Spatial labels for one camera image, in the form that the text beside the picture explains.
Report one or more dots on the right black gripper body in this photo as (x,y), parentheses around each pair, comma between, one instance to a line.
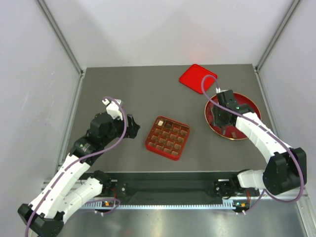
(219,119)

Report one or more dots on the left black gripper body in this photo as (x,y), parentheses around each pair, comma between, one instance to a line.
(130,132)

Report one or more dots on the metal tongs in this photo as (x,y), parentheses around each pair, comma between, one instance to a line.
(220,118)

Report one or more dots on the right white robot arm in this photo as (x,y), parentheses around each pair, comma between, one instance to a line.
(286,167)

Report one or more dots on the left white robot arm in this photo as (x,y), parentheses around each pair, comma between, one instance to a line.
(47,214)

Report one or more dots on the red chocolate box tray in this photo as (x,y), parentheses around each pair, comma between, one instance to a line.
(169,139)

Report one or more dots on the round red plate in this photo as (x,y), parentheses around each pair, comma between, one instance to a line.
(241,99)

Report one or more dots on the red square box lid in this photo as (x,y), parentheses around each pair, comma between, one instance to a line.
(193,76)

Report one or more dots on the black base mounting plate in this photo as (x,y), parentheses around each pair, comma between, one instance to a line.
(168,187)

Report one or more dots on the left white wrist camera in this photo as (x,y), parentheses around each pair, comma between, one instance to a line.
(112,108)

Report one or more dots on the aluminium front rail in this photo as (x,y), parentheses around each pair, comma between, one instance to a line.
(92,194)

